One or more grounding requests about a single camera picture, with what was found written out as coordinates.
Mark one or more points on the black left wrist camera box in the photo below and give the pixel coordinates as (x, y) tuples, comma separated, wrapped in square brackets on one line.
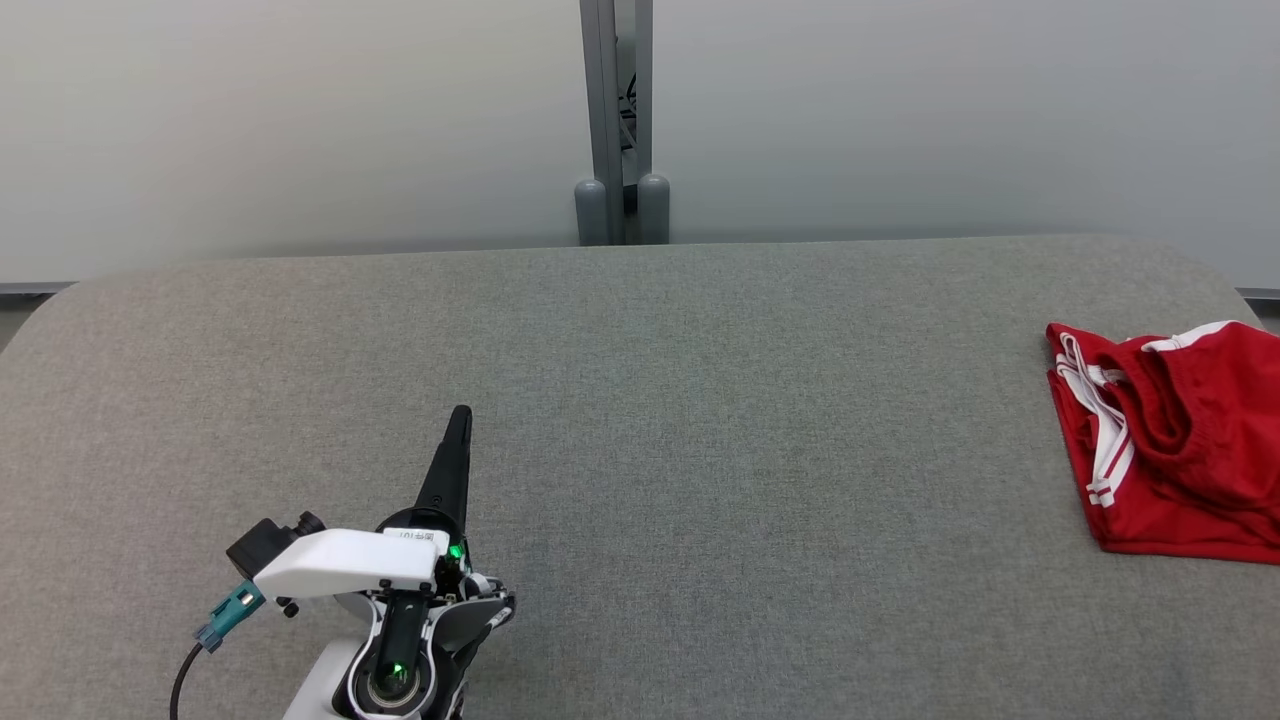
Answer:
[(262, 545)]

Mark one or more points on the red Bulls jersey shirt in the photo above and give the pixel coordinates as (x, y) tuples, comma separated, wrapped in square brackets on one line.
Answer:
[(1120, 525)]

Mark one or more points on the grey cylindrical post foot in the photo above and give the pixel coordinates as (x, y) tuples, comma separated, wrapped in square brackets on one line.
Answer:
[(591, 215), (654, 212)]

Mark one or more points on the dark grey baseboard strip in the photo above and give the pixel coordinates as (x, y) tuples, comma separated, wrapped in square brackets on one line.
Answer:
[(1260, 294), (30, 289)]

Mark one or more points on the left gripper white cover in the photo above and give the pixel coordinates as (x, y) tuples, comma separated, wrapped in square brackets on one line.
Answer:
[(345, 562)]

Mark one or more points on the grey metal frame post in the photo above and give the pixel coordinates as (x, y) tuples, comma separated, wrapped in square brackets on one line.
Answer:
[(600, 90)]

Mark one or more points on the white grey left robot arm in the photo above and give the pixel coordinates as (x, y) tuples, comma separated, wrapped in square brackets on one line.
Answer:
[(315, 690)]

